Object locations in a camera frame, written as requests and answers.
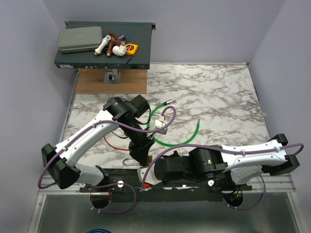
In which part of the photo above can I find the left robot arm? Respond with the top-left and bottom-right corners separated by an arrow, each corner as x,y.
41,95 -> 155,192

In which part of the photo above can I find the brown pipe fitting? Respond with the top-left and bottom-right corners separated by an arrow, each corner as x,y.
106,31 -> 126,57

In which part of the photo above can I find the white pipe fitting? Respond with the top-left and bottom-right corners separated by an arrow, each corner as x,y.
94,35 -> 111,56

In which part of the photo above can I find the grey plastic case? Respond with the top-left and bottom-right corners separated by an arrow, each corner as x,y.
57,26 -> 103,53

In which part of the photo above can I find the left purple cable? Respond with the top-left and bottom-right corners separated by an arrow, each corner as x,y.
37,105 -> 177,214

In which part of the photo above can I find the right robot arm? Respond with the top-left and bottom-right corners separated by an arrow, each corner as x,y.
139,134 -> 304,190

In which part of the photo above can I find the brass padlock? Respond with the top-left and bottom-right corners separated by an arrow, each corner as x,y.
122,156 -> 153,166

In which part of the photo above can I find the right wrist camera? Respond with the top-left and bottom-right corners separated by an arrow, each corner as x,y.
137,165 -> 162,185

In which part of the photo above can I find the white elbow fitting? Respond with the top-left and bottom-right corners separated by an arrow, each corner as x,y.
112,45 -> 127,56

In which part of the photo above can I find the grey metal bracket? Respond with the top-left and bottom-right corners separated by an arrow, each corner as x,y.
104,69 -> 121,84

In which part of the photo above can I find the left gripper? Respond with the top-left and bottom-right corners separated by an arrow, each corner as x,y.
121,120 -> 156,167

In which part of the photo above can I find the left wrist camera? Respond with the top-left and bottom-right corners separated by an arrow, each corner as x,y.
148,119 -> 168,135

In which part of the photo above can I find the dark rack switch box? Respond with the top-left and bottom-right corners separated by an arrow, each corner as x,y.
53,20 -> 156,70

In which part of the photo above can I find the wooden board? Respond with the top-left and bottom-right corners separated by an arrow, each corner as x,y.
74,69 -> 148,94

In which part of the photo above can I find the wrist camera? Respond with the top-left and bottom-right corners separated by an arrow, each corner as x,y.
137,165 -> 162,185
148,119 -> 168,135

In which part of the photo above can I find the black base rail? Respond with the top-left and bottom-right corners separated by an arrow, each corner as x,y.
80,169 -> 252,205

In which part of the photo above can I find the yellow tape measure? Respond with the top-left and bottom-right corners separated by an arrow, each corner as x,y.
125,43 -> 139,56

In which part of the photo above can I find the red cable lock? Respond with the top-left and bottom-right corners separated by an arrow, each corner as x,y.
104,137 -> 129,151

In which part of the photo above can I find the purple cable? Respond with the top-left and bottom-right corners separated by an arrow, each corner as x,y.
37,105 -> 177,214
140,143 -> 305,211

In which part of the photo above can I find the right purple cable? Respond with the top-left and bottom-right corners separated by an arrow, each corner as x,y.
140,143 -> 305,211

